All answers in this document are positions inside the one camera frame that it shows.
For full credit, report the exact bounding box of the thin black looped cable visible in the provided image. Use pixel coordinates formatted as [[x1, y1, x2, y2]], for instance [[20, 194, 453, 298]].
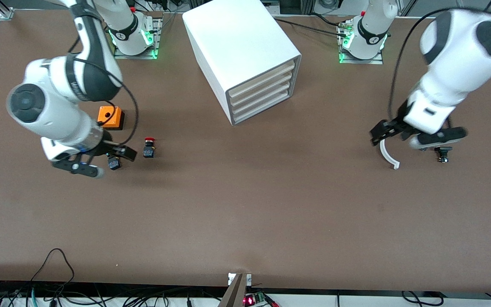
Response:
[[29, 248, 75, 295]]

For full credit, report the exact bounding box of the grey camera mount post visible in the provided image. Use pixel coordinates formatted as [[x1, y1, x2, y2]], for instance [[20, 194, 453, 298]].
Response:
[[218, 274, 247, 307]]

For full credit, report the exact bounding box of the red push button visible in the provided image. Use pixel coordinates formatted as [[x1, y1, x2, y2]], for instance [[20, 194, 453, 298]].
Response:
[[143, 137, 157, 159]]

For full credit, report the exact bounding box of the orange button enclosure box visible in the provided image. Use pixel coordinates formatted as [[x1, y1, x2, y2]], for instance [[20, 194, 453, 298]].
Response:
[[97, 106, 125, 130]]

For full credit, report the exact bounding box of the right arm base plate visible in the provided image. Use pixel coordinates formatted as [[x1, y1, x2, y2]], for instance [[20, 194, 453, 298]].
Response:
[[113, 17, 163, 60]]

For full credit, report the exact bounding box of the black base power cable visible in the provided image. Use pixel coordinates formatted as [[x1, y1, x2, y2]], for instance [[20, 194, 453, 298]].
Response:
[[273, 17, 349, 38]]

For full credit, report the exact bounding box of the black coiled cable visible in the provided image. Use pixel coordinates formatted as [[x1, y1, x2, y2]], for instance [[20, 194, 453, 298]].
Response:
[[401, 291, 445, 307]]

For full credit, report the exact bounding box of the circuit board with red light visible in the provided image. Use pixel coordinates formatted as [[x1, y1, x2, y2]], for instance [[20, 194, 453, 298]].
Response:
[[243, 291, 268, 307]]

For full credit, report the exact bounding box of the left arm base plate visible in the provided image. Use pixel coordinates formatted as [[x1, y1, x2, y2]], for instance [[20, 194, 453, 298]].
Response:
[[338, 19, 384, 65]]

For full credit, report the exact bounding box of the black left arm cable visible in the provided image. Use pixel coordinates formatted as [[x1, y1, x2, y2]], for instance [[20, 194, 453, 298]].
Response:
[[388, 6, 491, 124]]

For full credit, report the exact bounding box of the white post mounting bracket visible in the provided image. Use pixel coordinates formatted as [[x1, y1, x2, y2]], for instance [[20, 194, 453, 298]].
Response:
[[228, 273, 252, 286]]

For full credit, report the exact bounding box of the white curved plastic bracket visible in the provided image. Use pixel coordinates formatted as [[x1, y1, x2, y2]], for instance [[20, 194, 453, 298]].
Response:
[[380, 140, 400, 170]]

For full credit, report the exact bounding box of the black button part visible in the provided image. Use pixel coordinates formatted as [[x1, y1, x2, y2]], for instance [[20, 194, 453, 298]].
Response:
[[435, 146, 453, 163]]

